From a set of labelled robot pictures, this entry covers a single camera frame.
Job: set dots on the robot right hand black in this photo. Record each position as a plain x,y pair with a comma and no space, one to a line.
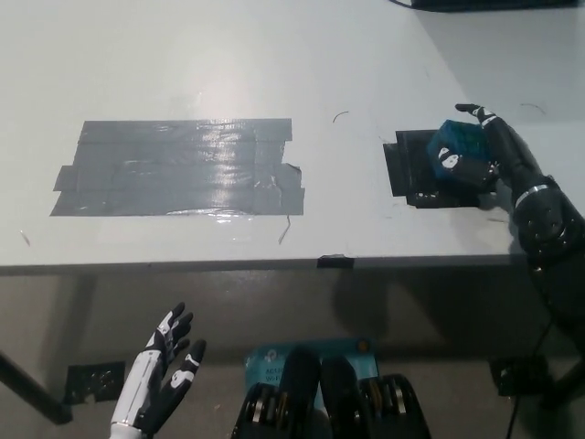
507,146

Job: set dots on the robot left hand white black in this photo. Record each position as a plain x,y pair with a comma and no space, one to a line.
141,388

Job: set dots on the blue Rubik's cube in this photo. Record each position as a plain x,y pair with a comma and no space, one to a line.
461,137

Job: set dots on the black tape square patch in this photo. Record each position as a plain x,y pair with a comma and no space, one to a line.
411,174

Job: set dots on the black table leg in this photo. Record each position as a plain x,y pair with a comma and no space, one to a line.
32,388

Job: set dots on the blue box under table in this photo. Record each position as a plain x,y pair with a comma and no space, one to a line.
267,366

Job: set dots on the black flat device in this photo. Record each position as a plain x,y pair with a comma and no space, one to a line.
493,3

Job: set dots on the small black tape strip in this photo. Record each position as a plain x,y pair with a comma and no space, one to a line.
336,261

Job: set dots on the grey duct tape patch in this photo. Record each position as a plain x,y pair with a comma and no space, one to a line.
183,169

